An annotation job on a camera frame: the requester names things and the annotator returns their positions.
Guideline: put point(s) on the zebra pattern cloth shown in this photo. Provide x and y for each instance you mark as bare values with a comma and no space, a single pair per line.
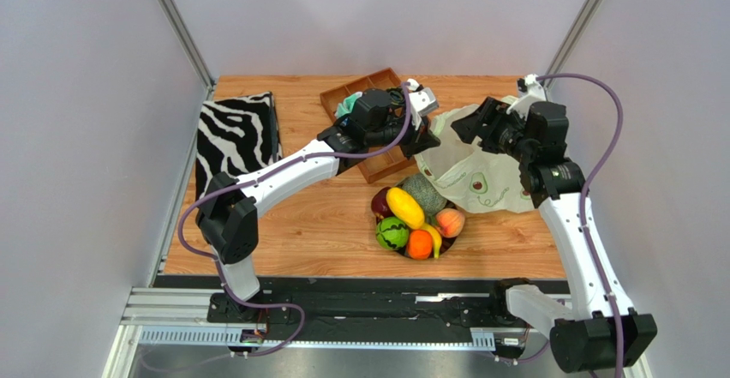
236,136

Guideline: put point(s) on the yellow banana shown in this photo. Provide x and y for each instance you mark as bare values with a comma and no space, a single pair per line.
436,239

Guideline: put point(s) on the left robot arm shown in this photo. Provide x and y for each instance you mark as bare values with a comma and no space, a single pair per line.
228,214

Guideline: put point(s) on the orange fruit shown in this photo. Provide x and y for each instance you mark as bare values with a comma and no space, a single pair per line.
420,245

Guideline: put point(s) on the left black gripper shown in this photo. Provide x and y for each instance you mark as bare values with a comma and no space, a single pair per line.
420,140

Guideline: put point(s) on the small green watermelon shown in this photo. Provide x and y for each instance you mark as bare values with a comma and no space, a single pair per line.
392,233

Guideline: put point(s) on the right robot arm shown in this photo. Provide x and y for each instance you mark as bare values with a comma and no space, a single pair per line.
601,329

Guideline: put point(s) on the black fruit plate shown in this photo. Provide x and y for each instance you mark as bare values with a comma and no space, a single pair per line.
447,243

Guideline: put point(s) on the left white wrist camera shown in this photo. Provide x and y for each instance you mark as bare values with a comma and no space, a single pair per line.
421,100

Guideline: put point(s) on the pale green plastic bag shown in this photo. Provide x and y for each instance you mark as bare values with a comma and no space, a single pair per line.
474,180

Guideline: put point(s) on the dark blue patterned sock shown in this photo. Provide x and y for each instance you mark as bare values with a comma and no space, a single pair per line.
396,95

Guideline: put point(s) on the brown wooden divider tray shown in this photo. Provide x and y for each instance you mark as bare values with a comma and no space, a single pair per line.
376,168

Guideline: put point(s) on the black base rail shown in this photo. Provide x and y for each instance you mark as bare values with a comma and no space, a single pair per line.
348,313

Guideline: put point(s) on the yellow mango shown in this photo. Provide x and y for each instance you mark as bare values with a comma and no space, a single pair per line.
405,207

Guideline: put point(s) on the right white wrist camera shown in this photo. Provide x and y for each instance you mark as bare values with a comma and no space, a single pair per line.
530,91

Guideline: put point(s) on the dark red apple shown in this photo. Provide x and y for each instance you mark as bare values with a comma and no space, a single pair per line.
379,206

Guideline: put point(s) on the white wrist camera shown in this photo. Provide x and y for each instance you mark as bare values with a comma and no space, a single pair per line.
530,91
421,100

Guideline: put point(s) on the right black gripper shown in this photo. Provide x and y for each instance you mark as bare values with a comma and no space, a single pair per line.
485,123

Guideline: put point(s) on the teal white socks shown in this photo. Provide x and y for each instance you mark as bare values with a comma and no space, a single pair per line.
346,105

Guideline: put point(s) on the green cantaloupe melon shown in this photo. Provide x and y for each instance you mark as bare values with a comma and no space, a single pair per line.
424,193

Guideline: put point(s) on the pink peach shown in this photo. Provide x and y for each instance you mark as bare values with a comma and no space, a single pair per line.
450,222

